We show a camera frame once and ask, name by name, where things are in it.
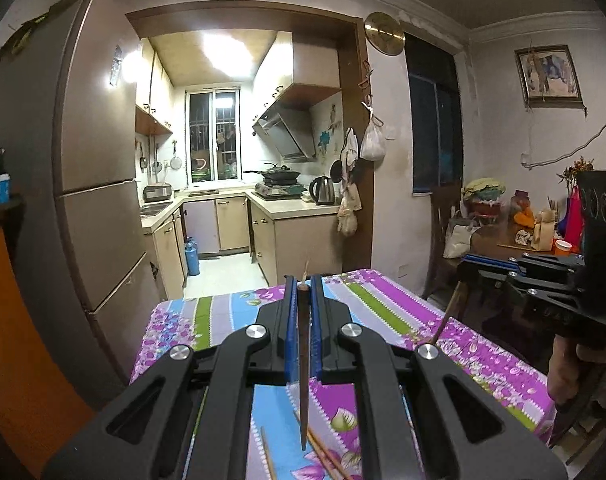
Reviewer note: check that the orange cup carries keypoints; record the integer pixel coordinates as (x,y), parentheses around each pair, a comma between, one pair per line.
(563,246)

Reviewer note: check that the dark brown chopstick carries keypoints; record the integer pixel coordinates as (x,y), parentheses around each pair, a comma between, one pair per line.
(448,312)
(303,360)

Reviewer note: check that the dark wooden table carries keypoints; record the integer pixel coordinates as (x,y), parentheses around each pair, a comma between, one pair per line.
(503,250)

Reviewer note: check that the kitchen sink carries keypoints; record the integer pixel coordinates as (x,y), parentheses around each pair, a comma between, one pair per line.
(153,208)

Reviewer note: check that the fridge door sticker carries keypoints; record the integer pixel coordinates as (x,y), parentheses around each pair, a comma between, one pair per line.
(116,65)

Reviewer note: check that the beige hanging bags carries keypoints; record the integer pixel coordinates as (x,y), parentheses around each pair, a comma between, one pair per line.
(349,215)

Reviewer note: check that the dark wooden chair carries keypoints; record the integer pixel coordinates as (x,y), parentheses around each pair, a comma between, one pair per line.
(438,240)

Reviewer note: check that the kitchen ceiling light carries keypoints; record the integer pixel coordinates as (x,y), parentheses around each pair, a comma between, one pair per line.
(238,50)

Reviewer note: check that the covered red bowl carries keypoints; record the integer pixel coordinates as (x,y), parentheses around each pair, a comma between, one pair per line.
(483,197)

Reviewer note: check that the flower wall decal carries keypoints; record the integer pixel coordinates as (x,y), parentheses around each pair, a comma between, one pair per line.
(328,135)

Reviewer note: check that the white wall outlet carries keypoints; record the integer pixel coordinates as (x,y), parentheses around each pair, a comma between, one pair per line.
(404,267)

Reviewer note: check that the hanging ladle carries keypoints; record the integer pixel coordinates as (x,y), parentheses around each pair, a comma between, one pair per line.
(156,165)

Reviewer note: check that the hanging strainer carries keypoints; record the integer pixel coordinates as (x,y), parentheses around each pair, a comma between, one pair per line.
(176,162)

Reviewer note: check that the floral striped tablecloth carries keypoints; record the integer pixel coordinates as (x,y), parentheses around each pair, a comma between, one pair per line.
(223,310)

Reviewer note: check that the glass jar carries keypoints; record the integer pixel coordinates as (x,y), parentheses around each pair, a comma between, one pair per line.
(520,202)

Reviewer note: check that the white hanging plastic bag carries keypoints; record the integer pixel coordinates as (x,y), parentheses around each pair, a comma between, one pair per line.
(373,145)

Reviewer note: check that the white cloth bag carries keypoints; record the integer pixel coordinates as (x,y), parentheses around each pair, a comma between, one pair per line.
(457,242)

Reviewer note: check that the dried flower bunch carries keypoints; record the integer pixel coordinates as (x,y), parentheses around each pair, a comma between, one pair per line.
(575,170)

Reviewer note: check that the framed wall picture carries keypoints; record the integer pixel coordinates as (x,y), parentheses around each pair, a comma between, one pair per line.
(548,76)

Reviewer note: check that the dark room window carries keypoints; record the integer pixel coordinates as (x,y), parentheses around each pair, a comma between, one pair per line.
(433,120)

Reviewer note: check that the brown paper bag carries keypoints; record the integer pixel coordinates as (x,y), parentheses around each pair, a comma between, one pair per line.
(542,232)

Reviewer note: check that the gas stove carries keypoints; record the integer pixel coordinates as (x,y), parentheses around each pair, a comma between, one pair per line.
(278,190)

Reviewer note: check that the blue gas bottle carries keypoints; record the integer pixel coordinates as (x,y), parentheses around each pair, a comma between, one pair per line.
(192,260)

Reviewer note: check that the red and blue cloth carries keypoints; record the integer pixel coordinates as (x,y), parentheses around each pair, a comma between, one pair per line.
(573,220)

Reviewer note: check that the black wok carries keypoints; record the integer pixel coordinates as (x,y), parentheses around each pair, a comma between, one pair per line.
(278,174)

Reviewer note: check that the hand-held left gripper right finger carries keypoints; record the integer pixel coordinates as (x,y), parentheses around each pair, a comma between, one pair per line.
(317,330)

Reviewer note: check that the light brown chopstick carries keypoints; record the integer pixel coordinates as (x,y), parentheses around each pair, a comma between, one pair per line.
(330,455)
(268,452)
(317,447)

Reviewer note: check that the steel electric kettle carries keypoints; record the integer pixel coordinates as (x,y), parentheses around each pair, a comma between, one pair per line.
(324,192)

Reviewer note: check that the hanging knot ornament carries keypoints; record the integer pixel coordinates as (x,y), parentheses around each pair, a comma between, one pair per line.
(366,80)

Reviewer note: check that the brown refrigerator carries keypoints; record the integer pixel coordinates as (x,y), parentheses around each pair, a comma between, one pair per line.
(93,135)

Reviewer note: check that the steel range hood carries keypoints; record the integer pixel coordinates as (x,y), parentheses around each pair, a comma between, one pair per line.
(285,135)

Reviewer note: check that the white hanging rag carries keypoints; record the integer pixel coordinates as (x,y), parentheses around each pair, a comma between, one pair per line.
(350,147)

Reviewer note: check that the person's right hand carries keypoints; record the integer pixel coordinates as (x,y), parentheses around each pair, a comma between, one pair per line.
(568,370)

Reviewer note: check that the kitchen window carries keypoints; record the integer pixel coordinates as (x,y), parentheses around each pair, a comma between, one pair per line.
(213,132)

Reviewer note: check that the brown door frame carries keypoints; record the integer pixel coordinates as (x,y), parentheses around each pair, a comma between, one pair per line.
(355,110)

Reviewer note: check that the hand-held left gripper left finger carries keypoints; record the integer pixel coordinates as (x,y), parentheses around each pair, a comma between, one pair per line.
(291,330)

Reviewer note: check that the small blue white jar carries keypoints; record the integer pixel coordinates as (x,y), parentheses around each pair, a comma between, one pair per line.
(3,190)

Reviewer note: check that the beige wall cabinet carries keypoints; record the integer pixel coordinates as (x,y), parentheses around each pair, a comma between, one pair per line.
(153,90)
(303,67)

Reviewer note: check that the kitchen counter cabinets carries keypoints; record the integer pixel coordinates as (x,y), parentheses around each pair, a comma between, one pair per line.
(298,240)

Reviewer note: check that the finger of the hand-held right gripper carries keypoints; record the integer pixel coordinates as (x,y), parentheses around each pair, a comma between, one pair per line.
(488,258)
(543,287)

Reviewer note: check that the orange wooden cabinet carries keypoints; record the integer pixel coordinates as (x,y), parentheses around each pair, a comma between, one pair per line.
(18,335)

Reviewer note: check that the gold round wall clock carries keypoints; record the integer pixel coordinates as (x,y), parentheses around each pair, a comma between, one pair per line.
(384,33)

